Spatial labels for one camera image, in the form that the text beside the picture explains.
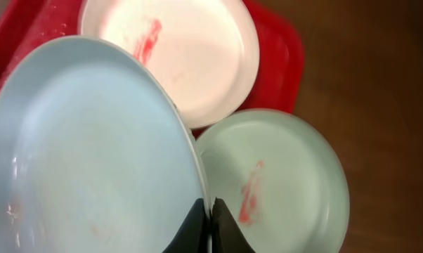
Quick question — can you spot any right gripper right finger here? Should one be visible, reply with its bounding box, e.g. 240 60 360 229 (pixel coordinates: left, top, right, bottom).
211 198 255 253

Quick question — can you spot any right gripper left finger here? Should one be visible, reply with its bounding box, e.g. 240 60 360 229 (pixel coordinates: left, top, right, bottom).
163 198 209 253

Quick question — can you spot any light blue round plate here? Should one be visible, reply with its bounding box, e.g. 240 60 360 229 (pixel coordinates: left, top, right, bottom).
0 36 209 252

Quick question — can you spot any pale green round plate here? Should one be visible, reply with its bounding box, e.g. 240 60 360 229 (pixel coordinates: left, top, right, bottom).
197 110 350 253

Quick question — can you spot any white round plate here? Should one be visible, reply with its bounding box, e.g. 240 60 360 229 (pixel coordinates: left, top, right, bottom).
78 0 260 129

